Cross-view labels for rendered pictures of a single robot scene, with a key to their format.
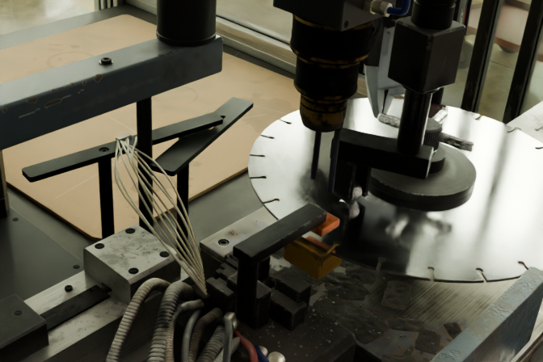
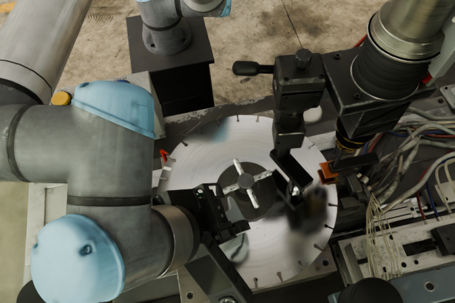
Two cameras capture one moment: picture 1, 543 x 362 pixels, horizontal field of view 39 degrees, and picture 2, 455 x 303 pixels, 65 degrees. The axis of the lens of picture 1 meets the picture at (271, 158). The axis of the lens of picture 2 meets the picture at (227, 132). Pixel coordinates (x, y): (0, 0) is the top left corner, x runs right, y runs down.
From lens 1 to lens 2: 0.87 m
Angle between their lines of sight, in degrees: 83
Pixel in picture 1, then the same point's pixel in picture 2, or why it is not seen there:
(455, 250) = not seen: hidden behind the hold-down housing
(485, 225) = (250, 145)
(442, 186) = (250, 168)
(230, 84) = not seen: outside the picture
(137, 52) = (404, 292)
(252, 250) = (373, 154)
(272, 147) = (305, 251)
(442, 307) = not seen: hidden behind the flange
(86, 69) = (444, 281)
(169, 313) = (397, 176)
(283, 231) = (355, 158)
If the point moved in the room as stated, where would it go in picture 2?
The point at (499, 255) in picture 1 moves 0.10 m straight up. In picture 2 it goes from (261, 128) to (263, 100)
